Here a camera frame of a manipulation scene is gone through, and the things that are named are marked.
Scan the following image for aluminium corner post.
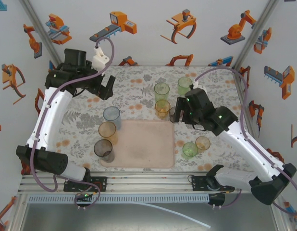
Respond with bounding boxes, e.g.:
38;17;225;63
233;0;281;71
18;0;66;72

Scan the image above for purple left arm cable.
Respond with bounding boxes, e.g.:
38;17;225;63
29;37;115;193

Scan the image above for short orange plastic glass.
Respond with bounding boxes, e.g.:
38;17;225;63
195;136;211;152
154;99;172;120

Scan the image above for floral tablecloth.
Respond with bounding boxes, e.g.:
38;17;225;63
49;65;255;173

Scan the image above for small controller board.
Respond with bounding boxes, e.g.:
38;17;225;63
75;192;94;205

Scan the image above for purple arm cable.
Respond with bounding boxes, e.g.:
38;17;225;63
194;66;297;216
29;37;115;193

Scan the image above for tall orange plastic glass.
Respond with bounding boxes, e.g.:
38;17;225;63
98;121;118;145

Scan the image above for tall green plastic glass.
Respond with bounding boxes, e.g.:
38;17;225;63
154;82;171;102
177;77;193;96

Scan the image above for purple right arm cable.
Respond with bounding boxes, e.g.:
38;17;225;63
194;66;297;216

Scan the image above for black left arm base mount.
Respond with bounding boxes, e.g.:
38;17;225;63
63;176;108;193

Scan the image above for pink rectangular tray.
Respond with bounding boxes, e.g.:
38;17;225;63
99;119;175;169

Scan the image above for short green plastic glass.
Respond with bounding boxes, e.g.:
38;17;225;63
182;141;198;160

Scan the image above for aluminium rail frame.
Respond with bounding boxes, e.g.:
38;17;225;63
18;171;255;194

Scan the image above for tall blue plastic glass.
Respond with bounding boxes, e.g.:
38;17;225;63
102;106;122;130

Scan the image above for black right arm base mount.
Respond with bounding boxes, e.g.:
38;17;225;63
191;175;210;192

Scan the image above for aluminium side rail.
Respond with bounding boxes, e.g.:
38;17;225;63
231;67;264;154

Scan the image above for white slotted cable duct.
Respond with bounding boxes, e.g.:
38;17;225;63
27;194;210;203

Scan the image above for tall grey plastic glass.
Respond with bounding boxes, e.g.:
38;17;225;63
94;139;115;163

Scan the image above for short grey plastic glass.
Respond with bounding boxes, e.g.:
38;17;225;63
169;106;178;123

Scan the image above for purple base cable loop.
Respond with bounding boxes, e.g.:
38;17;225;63
74;184;101;209
222;190;242;208

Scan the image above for steel lower panel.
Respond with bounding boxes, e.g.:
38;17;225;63
20;202;280;231

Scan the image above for black controller housing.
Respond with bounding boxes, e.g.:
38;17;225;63
207;192;226;208

